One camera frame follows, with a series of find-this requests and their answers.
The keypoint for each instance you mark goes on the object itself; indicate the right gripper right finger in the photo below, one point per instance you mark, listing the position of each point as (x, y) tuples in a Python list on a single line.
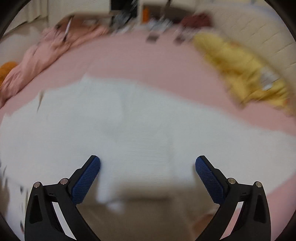
[(253, 222)]

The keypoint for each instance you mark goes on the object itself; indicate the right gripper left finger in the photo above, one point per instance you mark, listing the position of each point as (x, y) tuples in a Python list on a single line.
[(41, 221)]

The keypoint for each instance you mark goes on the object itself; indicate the white fluffy knit sweater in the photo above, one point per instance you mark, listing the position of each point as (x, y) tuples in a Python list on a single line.
[(147, 142)]

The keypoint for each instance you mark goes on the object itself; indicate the small folding lap table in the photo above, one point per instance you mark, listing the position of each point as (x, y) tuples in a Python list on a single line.
[(85, 18)]

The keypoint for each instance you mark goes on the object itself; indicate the yellow cat print blanket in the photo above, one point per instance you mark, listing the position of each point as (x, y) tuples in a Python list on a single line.
[(246, 76)]

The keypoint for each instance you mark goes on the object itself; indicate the orange pumpkin cushion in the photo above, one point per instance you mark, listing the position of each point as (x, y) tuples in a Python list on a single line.
[(5, 69)]

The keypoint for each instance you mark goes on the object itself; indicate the pink crumpled duvet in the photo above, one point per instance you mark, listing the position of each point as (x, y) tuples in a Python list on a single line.
[(53, 44)]

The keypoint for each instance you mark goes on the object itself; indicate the pink bed sheet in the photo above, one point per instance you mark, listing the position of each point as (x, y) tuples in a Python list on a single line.
[(178, 70)]

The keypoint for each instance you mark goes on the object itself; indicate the cream tufted headboard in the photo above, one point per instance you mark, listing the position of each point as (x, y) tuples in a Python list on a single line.
[(260, 30)]

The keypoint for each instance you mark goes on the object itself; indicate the small dark charger block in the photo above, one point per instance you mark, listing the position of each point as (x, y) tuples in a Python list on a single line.
[(179, 39)]

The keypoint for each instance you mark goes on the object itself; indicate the dark red clothing pile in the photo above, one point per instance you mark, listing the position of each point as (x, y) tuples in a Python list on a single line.
[(197, 21)]

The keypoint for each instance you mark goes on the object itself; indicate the small black box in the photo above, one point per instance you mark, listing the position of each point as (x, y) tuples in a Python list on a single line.
[(152, 38)]

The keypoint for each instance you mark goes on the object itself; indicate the orange bottle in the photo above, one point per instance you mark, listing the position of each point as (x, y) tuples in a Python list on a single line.
[(145, 14)]

